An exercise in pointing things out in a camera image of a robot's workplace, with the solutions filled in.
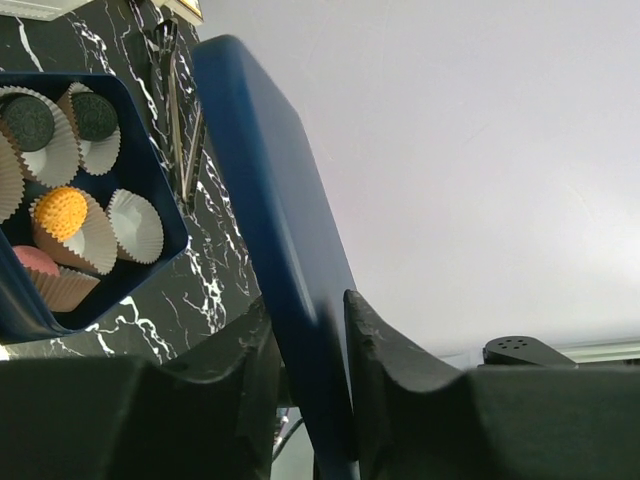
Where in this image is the blue cookie tin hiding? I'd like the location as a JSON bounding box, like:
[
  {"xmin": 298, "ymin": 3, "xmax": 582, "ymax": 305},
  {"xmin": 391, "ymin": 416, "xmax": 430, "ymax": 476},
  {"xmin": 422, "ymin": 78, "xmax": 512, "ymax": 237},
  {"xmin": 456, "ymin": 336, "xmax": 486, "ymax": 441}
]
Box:
[{"xmin": 1, "ymin": 72, "xmax": 188, "ymax": 344}]

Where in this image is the white paper cup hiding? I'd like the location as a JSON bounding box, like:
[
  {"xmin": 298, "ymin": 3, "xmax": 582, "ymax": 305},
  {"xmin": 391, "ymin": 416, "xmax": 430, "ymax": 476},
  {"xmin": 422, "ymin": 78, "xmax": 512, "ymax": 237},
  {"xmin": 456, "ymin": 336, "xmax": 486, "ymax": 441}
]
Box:
[
  {"xmin": 106, "ymin": 189, "xmax": 164, "ymax": 265},
  {"xmin": 0, "ymin": 134, "xmax": 24, "ymax": 223},
  {"xmin": 29, "ymin": 187, "xmax": 117, "ymax": 275},
  {"xmin": 1, "ymin": 86, "xmax": 81, "ymax": 190},
  {"xmin": 26, "ymin": 267, "xmax": 100, "ymax": 313},
  {"xmin": 57, "ymin": 82, "xmax": 121, "ymax": 176}
]

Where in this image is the black sandwich cookie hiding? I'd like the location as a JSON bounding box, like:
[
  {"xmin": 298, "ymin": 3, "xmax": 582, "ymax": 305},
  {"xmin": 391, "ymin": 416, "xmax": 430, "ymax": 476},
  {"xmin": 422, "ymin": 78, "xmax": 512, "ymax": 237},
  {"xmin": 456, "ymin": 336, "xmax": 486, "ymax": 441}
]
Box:
[
  {"xmin": 1, "ymin": 93, "xmax": 55, "ymax": 152},
  {"xmin": 71, "ymin": 92, "xmax": 118, "ymax": 142}
]

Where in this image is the orange round cookie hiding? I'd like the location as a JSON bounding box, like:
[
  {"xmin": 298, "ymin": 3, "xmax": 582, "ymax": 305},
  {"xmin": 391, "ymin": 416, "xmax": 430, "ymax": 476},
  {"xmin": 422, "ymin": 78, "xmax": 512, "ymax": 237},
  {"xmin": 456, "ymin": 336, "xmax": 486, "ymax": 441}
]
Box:
[{"xmin": 33, "ymin": 187, "xmax": 88, "ymax": 241}]

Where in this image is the white file organizer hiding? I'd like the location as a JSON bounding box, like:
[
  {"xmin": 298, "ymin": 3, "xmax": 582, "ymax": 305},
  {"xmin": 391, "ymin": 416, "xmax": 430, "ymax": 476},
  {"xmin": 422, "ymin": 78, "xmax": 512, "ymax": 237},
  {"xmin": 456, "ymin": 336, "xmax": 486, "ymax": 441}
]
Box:
[{"xmin": 0, "ymin": 0, "xmax": 91, "ymax": 22}]

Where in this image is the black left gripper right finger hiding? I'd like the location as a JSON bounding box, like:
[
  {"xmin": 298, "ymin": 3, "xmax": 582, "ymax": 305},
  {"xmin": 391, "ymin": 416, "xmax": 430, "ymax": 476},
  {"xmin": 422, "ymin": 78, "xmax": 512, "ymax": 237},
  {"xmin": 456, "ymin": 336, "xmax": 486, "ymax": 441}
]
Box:
[{"xmin": 344, "ymin": 291, "xmax": 639, "ymax": 479}]

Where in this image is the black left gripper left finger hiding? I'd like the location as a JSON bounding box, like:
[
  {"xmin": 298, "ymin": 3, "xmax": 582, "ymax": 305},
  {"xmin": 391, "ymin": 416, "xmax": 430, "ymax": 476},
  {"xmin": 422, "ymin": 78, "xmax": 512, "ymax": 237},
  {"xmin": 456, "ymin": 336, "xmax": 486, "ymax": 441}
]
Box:
[{"xmin": 1, "ymin": 300, "xmax": 280, "ymax": 479}]

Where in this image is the pink round cookie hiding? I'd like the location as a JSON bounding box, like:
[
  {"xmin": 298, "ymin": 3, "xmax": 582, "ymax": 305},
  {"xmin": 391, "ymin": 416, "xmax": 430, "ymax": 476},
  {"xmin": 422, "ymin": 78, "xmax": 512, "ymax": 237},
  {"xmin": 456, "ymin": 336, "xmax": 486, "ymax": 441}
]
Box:
[{"xmin": 13, "ymin": 245, "xmax": 60, "ymax": 276}]

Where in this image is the blue tin lid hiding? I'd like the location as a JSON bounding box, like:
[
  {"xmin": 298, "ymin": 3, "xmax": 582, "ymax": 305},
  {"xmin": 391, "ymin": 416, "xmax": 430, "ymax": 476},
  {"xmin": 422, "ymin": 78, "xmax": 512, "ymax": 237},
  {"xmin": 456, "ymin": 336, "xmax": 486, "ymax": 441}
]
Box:
[{"xmin": 192, "ymin": 35, "xmax": 357, "ymax": 479}]

